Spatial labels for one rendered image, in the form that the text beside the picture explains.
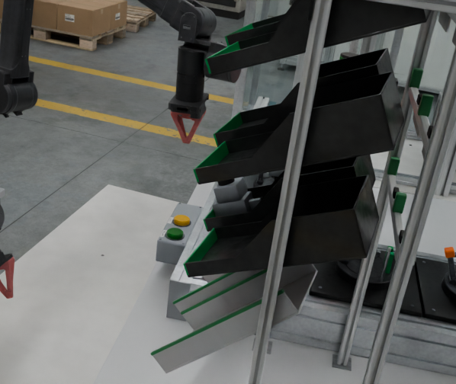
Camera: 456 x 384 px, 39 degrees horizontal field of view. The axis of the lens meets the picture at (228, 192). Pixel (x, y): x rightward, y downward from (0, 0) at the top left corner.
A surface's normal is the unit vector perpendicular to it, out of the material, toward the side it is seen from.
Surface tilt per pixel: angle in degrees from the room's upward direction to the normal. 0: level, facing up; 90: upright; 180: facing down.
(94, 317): 0
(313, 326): 90
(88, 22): 90
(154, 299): 0
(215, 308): 90
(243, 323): 90
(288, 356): 0
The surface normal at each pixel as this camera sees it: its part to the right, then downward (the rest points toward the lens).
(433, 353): -0.17, 0.42
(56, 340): 0.12, -0.89
